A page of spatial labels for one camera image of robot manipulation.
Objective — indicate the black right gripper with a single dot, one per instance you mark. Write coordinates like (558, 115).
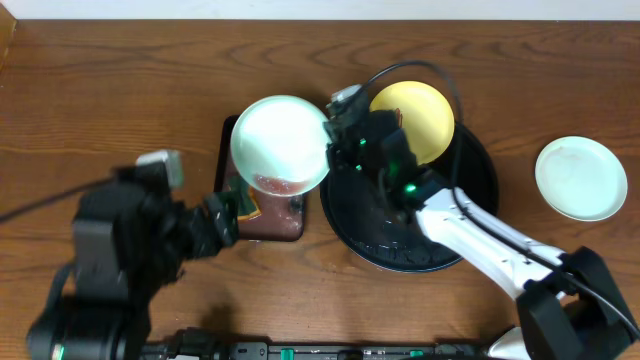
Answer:
(336, 165)

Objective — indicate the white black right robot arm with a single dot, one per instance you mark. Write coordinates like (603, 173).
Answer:
(569, 306)

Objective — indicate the green orange sponge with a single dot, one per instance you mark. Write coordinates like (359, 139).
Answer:
(244, 195)

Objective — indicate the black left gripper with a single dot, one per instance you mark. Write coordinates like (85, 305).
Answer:
(220, 220)

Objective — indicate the yellow plate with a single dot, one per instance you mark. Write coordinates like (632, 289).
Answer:
(423, 113)

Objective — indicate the black rectangular water tray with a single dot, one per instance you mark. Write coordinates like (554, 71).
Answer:
(281, 218)

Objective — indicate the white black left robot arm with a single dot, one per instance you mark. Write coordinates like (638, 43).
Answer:
(130, 239)

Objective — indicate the light green plate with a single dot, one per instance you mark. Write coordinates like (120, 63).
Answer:
(278, 145)
(581, 179)

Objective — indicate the black round tray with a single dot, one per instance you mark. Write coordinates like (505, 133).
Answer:
(350, 206)

